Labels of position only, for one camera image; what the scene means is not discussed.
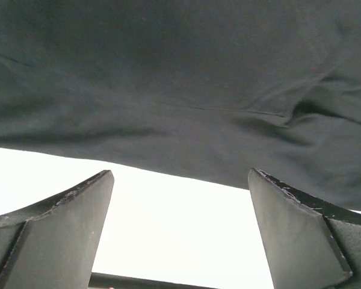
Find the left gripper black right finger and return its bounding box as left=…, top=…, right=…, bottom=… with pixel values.
left=248, top=169, right=361, bottom=289

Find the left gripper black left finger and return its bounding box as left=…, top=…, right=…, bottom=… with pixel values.
left=0, top=170, right=114, bottom=289

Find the black t shirt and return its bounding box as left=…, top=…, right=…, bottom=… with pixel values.
left=0, top=1, right=361, bottom=211

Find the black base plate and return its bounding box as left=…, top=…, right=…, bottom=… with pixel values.
left=88, top=272, right=208, bottom=289

